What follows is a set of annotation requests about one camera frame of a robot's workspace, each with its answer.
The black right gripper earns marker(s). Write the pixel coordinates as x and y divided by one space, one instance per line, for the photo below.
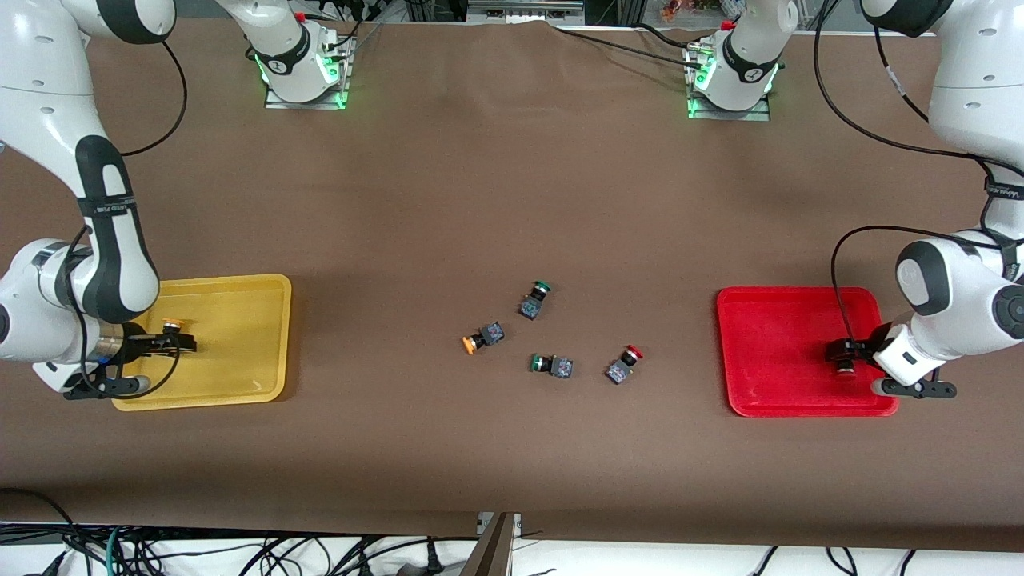
142 345

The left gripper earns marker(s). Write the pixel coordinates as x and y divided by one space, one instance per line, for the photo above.
862 350

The red mushroom push button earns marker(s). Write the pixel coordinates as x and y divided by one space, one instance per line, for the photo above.
845 368
618 372

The yellow mushroom push button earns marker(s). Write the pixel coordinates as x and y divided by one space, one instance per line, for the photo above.
172 324
492 334

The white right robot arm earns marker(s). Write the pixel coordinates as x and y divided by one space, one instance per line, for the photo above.
40 96

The yellow plastic tray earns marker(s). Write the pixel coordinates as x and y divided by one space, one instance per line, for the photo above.
232 344

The red plastic tray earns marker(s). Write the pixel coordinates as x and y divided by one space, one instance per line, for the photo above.
784 352

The brown table cover sheet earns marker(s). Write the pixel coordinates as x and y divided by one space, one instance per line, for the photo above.
480 200

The grey metal box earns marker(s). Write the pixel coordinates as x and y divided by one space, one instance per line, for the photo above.
524 11

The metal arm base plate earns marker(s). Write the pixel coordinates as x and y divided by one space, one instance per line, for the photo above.
728 116
308 105

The green push button switch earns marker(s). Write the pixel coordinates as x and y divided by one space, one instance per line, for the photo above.
528 308
562 368

